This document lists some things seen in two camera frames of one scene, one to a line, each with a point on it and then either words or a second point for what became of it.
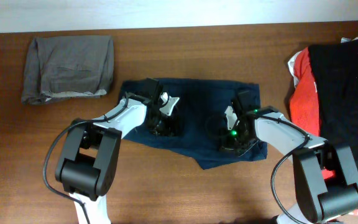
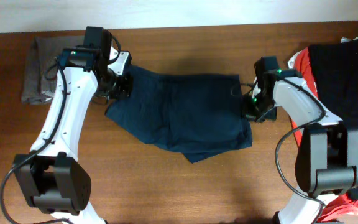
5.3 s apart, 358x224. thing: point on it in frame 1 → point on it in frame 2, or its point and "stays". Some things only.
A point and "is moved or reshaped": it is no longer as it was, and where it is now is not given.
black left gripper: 161,123 → 122,86
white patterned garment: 292,61 stays
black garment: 346,76 stays
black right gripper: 233,143 → 250,108
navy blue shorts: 201,102 is moved or reshaped
